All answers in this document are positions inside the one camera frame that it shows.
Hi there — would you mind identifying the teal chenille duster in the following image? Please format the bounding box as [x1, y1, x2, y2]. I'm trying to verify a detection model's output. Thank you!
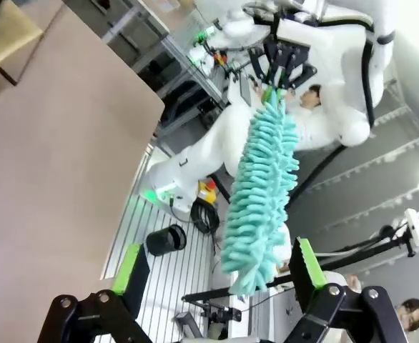
[220, 89, 300, 296]

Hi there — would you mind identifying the background person dark hair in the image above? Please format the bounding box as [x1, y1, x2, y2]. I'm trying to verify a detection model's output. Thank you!
[297, 84, 321, 108]
[397, 298, 419, 335]

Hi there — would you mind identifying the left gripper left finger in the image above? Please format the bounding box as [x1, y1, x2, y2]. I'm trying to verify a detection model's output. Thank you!
[34, 242, 182, 343]

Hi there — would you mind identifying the aluminium frame rack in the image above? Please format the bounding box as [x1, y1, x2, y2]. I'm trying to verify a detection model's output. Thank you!
[102, 0, 230, 158]

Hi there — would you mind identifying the black boom stand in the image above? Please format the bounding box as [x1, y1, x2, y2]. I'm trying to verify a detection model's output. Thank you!
[181, 228, 416, 303]

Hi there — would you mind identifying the white camera on stand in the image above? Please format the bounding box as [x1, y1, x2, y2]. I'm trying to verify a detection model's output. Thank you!
[404, 208, 419, 258]

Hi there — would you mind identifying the two-tier wood metal shelf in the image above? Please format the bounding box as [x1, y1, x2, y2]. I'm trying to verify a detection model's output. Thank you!
[0, 0, 66, 86]

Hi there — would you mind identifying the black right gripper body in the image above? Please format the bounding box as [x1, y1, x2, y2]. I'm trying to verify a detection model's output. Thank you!
[262, 39, 310, 71]

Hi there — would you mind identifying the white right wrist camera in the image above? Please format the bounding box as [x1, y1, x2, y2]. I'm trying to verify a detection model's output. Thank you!
[276, 19, 312, 46]

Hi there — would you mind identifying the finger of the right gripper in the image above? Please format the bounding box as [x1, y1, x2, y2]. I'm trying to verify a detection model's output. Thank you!
[277, 63, 318, 105]
[248, 48, 279, 105]

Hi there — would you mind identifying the red button control box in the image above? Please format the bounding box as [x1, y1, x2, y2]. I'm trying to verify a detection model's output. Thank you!
[212, 49, 230, 71]

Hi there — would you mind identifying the small black camera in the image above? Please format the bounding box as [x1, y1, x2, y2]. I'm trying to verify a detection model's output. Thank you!
[200, 302, 245, 322]

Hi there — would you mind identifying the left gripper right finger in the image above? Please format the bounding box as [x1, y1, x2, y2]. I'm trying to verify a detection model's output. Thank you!
[262, 237, 410, 343]

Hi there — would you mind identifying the black mesh bin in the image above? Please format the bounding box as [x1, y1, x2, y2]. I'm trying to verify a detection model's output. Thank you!
[145, 224, 188, 257]

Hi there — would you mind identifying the coiled black cable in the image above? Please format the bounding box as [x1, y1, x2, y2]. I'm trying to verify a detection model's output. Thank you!
[189, 199, 220, 237]

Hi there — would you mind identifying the yellow emergency stop box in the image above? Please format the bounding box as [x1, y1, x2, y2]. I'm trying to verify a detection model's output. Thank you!
[197, 179, 218, 204]

